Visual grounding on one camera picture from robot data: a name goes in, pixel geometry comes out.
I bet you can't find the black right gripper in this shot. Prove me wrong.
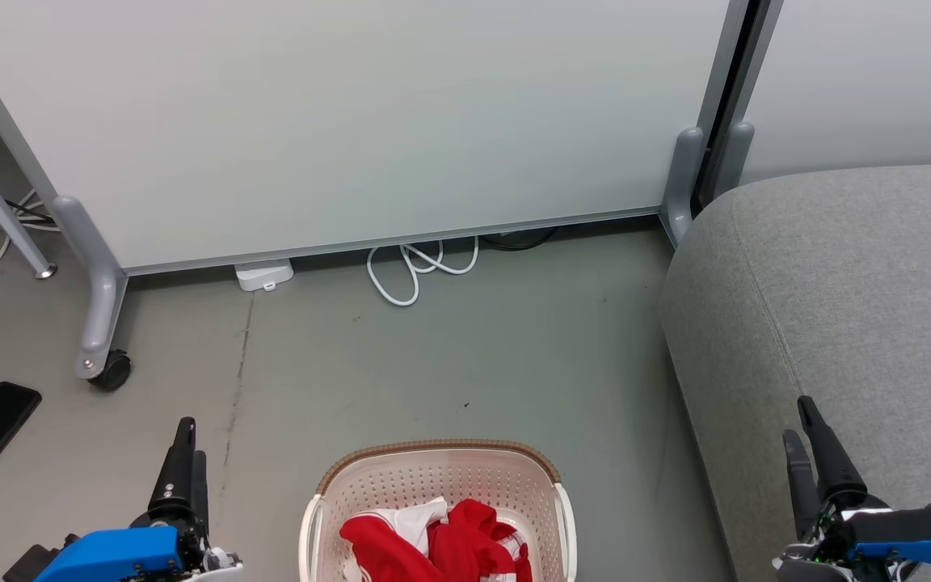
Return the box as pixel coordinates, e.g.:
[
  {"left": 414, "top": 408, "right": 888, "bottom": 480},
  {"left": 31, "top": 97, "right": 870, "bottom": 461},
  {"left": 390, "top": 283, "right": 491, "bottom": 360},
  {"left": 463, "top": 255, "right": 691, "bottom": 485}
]
[{"left": 772, "top": 395, "right": 891, "bottom": 582}]

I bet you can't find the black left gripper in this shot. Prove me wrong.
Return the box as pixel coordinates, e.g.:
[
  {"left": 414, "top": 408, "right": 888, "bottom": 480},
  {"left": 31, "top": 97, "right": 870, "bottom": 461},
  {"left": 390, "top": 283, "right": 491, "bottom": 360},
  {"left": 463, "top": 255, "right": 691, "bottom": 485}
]
[{"left": 131, "top": 416, "right": 245, "bottom": 582}]

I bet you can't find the red garment with white collar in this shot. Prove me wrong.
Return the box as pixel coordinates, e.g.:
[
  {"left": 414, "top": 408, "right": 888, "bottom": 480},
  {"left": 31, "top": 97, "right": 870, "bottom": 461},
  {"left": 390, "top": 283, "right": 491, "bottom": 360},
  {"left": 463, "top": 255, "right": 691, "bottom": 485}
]
[{"left": 339, "top": 496, "right": 452, "bottom": 582}]

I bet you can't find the grey fabric sofa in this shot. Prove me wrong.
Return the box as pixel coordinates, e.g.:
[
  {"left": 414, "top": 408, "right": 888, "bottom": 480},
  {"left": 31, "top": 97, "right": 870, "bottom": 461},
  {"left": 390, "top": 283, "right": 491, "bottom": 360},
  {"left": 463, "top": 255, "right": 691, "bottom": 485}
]
[{"left": 659, "top": 162, "right": 931, "bottom": 582}]

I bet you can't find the black caster wheel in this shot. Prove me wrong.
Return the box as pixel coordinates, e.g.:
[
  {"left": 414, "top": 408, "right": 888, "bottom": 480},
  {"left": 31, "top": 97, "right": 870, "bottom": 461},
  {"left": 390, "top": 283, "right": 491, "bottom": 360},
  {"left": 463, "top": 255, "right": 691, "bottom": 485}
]
[{"left": 89, "top": 349, "right": 133, "bottom": 394}]

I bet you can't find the white power adapter box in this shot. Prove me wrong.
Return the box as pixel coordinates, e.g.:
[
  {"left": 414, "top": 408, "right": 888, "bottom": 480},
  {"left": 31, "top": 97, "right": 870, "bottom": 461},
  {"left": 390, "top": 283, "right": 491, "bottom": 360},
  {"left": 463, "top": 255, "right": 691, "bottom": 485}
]
[{"left": 234, "top": 258, "right": 296, "bottom": 293}]

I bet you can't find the grey partition leg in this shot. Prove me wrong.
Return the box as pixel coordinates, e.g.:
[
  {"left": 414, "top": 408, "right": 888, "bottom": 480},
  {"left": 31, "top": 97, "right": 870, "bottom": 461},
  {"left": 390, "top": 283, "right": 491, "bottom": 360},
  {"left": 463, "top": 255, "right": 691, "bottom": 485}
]
[{"left": 51, "top": 194, "right": 128, "bottom": 381}]

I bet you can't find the cream perforated laundry basket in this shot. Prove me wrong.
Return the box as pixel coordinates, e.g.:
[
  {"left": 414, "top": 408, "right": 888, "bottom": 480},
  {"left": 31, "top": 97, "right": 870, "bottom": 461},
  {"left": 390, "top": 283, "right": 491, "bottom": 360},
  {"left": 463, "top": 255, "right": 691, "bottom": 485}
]
[{"left": 297, "top": 439, "right": 579, "bottom": 582}]

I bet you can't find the large white partition panel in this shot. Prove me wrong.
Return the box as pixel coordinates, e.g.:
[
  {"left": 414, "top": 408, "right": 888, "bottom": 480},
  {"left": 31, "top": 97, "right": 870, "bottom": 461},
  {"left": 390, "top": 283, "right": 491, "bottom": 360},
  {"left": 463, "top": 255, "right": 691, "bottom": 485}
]
[{"left": 0, "top": 0, "right": 735, "bottom": 277}]

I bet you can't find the narrow white partition panel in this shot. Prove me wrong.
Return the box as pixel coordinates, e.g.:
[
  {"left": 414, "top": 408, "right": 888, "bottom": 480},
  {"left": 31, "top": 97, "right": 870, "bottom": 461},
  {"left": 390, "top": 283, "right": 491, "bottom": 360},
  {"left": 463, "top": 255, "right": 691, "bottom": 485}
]
[{"left": 712, "top": 0, "right": 931, "bottom": 203}]

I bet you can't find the white coiled power cable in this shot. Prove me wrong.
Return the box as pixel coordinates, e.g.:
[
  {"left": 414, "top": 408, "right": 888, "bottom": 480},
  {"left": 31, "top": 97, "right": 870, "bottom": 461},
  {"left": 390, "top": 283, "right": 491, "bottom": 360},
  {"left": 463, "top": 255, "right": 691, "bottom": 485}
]
[{"left": 365, "top": 235, "right": 481, "bottom": 308}]

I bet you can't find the grey partition foot post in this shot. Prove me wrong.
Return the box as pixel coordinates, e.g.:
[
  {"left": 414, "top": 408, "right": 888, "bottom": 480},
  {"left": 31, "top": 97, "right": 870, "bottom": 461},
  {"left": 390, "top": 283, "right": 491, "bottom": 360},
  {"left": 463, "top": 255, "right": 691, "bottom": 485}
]
[{"left": 660, "top": 125, "right": 707, "bottom": 246}]

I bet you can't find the thin black floor cable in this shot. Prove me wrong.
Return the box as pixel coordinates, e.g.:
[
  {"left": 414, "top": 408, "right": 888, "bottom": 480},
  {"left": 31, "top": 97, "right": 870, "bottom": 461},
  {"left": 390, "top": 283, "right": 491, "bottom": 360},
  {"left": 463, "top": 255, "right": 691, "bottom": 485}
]
[{"left": 480, "top": 228, "right": 557, "bottom": 252}]

